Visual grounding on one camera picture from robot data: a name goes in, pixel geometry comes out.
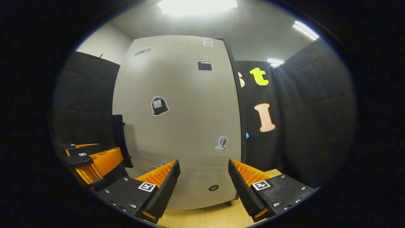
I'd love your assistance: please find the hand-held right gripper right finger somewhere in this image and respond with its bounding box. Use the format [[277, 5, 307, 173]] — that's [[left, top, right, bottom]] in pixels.
[[228, 158, 321, 223]]

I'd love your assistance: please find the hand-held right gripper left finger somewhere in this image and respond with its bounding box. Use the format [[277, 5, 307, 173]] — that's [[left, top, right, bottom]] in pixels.
[[95, 159, 181, 225]]

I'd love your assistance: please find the black door handle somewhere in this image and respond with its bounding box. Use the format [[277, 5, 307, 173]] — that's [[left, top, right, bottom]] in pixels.
[[112, 114, 134, 168]]

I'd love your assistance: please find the white cabinet door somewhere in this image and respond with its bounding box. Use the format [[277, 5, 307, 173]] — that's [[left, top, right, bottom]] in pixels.
[[112, 35, 242, 211]]

